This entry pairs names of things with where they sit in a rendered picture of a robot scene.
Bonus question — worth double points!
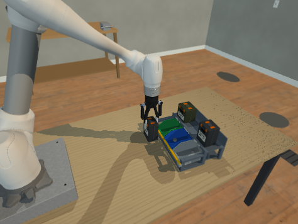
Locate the grey open bin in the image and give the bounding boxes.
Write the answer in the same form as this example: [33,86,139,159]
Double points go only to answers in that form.
[173,139,202,165]

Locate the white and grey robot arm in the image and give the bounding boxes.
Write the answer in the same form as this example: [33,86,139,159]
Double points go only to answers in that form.
[0,0,163,208]

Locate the green bin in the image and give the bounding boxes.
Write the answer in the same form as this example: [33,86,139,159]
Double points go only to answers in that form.
[158,118,183,137]

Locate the blue open bin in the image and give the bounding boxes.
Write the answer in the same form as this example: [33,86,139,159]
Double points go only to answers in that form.
[164,128,192,149]

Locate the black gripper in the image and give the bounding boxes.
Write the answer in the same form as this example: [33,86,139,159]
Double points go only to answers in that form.
[140,95,163,129]

